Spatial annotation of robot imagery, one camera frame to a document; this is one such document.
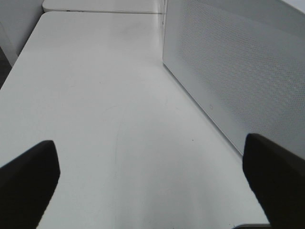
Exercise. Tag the white microwave door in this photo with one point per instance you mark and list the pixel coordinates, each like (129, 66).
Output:
(243, 62)

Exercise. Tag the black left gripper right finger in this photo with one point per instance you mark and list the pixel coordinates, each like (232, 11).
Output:
(277, 178)

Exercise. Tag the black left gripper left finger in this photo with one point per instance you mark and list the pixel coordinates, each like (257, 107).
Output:
(27, 184)

